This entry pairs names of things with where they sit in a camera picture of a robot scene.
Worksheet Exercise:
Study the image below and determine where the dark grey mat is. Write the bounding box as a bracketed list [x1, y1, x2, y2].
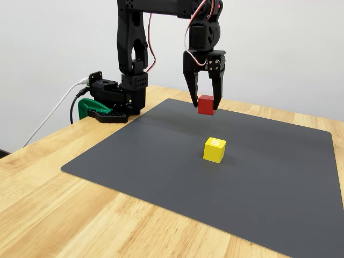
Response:
[60, 98, 344, 258]

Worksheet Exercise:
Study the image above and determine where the green table clamp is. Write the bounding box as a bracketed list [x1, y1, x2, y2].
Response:
[77, 98, 113, 120]

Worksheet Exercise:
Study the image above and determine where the black power cable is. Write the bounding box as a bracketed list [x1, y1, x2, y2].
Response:
[70, 88, 88, 125]

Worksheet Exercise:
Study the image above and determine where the yellow wooden cube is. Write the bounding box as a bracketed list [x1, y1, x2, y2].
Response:
[203, 137, 227, 164]

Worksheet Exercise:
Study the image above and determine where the white power cable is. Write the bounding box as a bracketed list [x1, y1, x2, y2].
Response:
[21, 77, 90, 148]

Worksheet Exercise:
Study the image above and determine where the red wooden cube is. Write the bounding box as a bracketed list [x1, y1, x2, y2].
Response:
[197, 95, 215, 116]

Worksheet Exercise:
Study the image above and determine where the red white black servo wire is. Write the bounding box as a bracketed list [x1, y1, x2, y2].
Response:
[146, 12, 157, 74]
[184, 0, 216, 68]

